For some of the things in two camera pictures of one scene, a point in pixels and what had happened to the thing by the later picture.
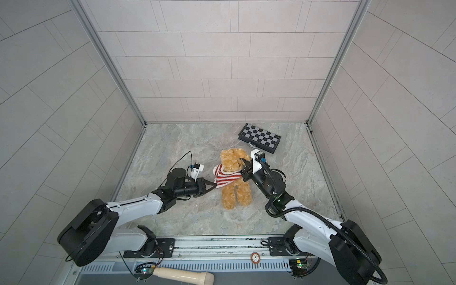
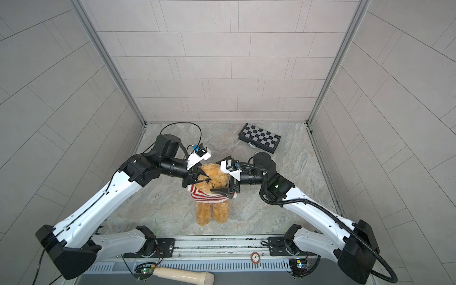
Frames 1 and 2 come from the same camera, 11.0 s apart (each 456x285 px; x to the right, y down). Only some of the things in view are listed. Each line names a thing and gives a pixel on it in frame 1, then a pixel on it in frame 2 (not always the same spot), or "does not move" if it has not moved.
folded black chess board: (259, 138) does not move
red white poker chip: (255, 257) does not move
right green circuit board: (298, 267) does not move
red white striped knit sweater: (223, 177) -> (205, 198)
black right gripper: (249, 173) -> (234, 183)
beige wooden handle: (203, 278) does not move
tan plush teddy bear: (231, 161) -> (219, 212)
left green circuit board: (144, 273) does not move
